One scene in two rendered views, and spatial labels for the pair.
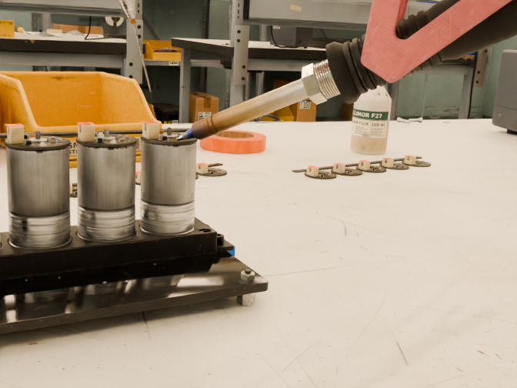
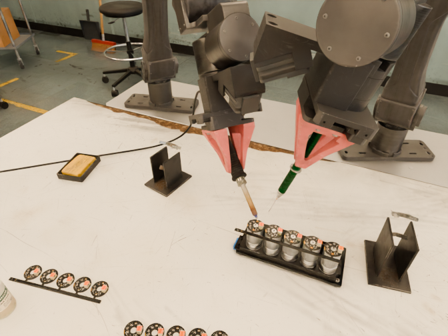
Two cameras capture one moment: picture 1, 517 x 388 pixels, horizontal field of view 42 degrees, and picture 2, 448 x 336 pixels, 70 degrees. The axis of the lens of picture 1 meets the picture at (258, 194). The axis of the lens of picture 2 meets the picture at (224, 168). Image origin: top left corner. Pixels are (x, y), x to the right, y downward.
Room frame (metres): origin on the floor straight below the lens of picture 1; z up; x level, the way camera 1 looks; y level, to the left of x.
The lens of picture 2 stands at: (0.53, 0.26, 1.17)
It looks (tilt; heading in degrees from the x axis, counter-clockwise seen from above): 38 degrees down; 232
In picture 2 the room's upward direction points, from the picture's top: straight up
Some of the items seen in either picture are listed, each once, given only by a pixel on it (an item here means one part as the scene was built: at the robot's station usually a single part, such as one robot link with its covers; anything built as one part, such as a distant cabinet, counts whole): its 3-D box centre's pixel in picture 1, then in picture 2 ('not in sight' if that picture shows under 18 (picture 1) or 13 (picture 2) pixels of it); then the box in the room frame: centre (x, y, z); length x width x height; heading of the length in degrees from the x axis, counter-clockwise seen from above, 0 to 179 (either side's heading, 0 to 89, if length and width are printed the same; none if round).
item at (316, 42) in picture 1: (341, 44); not in sight; (3.23, -0.35, 0.77); 0.24 x 0.16 x 0.04; 117
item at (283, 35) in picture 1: (291, 36); not in sight; (3.08, -0.10, 0.80); 0.15 x 0.12 x 0.10; 47
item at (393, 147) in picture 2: not in sight; (388, 137); (-0.12, 0.02, 0.79); 0.20 x 0.07 x 0.08; 141
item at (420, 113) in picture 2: not in sight; (399, 112); (-0.11, 0.02, 0.85); 0.09 x 0.06 x 0.06; 105
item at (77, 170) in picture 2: not in sight; (79, 166); (0.44, -0.34, 0.76); 0.07 x 0.05 x 0.02; 40
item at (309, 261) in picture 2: not in sight; (310, 253); (0.25, 0.11, 0.79); 0.02 x 0.02 x 0.05
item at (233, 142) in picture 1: (232, 141); not in sight; (0.61, 0.03, 0.76); 0.06 x 0.06 x 0.01
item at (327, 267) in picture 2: not in sight; (329, 259); (0.24, 0.14, 0.79); 0.02 x 0.02 x 0.05
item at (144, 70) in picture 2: not in sight; (159, 69); (0.16, -0.48, 0.85); 0.09 x 0.06 x 0.06; 167
